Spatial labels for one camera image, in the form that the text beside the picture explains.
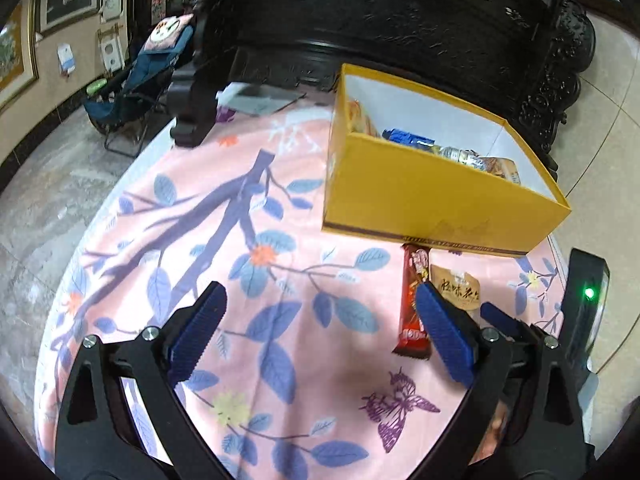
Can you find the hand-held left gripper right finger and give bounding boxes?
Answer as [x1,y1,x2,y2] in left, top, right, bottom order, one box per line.
[410,282,586,480]

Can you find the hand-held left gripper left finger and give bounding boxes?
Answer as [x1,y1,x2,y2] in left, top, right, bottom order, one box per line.
[54,281,236,480]

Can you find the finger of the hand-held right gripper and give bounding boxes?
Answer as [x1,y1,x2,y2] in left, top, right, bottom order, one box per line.
[480,302,543,343]

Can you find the dark red bar packet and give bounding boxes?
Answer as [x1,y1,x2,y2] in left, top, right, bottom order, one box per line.
[391,243,432,359]

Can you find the brown tea snack packet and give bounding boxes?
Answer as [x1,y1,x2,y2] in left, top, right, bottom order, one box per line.
[430,264,483,321]

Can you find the yellow cardboard box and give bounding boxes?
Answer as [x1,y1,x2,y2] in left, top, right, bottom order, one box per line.
[321,62,572,259]

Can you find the pink floral tablecloth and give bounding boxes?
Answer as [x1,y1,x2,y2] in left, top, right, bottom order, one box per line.
[32,97,566,480]

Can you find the brown crispy bar packet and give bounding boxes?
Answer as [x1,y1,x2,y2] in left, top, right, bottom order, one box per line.
[475,156,521,186]

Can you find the clear packet of white candies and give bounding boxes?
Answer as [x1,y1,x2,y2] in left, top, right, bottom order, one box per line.
[430,145,481,163]

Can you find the dark blue snack packet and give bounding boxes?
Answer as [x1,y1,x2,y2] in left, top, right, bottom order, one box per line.
[382,128,433,148]

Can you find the golden rice cracker packet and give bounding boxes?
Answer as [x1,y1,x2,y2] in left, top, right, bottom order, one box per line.
[345,100,383,137]

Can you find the white paper sheet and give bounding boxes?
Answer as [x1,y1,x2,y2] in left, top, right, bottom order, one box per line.
[217,82,306,116]

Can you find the blue folding chair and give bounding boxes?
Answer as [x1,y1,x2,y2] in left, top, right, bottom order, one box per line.
[82,25,196,158]

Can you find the pink printed cushion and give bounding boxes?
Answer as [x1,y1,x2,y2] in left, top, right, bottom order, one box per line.
[140,14,193,53]

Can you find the black carved wooden furniture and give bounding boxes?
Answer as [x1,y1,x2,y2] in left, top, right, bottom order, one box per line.
[167,0,598,181]

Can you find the gold framed picture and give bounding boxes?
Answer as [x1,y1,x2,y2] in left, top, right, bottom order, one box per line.
[0,0,41,111]

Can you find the small wooden frame stand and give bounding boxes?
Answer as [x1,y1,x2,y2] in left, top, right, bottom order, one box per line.
[97,25,126,73]

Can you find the blue white wall holder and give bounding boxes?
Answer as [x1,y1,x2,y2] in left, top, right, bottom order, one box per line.
[56,42,77,76]

